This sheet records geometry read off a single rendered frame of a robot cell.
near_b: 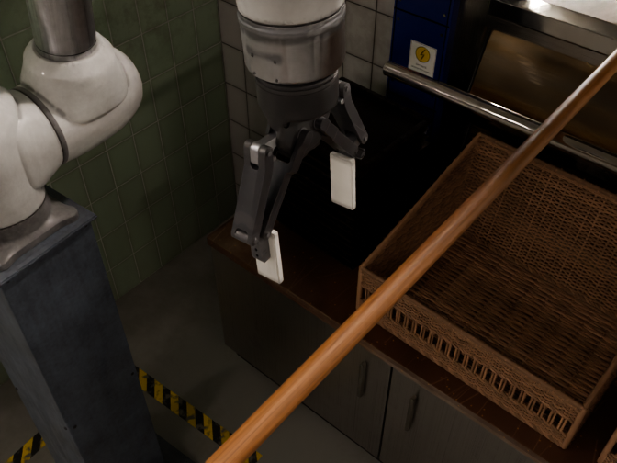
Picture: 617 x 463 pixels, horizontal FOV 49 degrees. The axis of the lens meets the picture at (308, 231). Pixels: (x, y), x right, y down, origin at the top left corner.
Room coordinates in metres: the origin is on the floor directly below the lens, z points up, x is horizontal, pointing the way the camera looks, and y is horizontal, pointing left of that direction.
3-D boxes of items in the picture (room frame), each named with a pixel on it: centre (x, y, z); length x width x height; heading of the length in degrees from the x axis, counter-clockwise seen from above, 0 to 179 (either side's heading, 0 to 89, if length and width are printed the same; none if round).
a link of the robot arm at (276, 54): (0.54, 0.01, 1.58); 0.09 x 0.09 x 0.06
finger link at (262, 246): (0.46, 0.05, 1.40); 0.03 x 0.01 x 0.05; 144
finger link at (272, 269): (0.48, 0.04, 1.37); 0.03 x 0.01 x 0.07; 54
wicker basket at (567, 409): (1.04, -0.47, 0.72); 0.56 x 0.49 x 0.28; 48
